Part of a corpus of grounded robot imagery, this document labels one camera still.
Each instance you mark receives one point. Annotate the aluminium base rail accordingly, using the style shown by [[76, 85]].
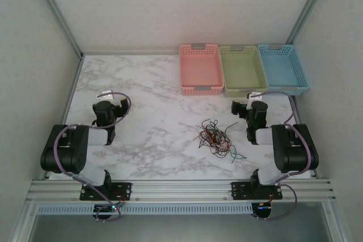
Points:
[[184, 189]]

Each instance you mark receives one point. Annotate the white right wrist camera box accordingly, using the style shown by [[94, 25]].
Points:
[[254, 96]]

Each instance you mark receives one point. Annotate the short red power lead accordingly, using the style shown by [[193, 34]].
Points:
[[271, 199], [122, 198]]

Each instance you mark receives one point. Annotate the blue plastic basket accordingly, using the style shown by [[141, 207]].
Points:
[[283, 69]]

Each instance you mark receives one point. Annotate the pink plastic basket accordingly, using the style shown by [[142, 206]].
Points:
[[200, 69]]

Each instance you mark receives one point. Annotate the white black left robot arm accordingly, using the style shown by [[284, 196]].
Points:
[[65, 151]]

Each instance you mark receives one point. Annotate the green plastic basket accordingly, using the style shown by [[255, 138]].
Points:
[[244, 72]]

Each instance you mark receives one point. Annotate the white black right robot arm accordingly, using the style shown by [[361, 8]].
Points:
[[295, 151]]

